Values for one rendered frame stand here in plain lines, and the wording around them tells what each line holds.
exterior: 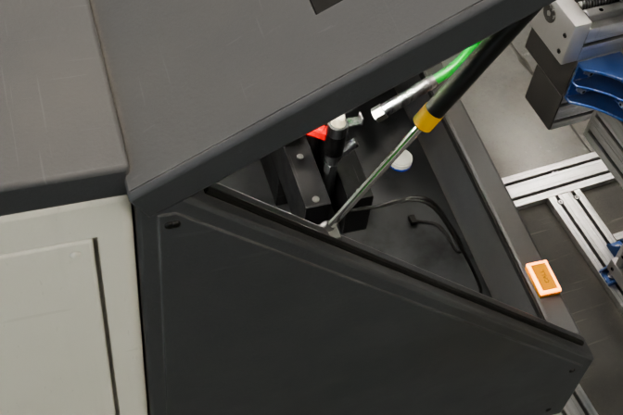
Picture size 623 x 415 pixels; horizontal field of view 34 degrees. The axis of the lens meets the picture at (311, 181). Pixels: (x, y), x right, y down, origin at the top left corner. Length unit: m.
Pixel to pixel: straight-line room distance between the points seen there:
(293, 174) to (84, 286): 0.61
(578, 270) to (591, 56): 0.73
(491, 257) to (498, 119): 1.45
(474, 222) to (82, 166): 0.89
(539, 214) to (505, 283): 0.99
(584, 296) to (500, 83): 0.88
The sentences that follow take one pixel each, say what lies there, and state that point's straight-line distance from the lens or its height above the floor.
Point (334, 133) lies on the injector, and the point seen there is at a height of 1.08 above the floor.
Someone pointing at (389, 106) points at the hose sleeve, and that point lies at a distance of 1.36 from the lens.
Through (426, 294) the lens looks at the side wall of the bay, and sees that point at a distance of 1.07.
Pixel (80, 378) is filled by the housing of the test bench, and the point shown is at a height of 1.19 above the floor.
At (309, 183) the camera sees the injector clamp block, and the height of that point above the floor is 0.98.
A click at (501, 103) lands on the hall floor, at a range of 2.99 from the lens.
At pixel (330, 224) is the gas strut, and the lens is 0.96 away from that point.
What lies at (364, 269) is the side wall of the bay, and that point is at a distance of 0.98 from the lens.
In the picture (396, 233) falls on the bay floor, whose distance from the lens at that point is 1.58.
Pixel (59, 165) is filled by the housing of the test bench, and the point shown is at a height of 1.50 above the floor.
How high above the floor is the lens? 2.09
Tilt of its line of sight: 51 degrees down
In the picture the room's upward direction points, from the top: 8 degrees clockwise
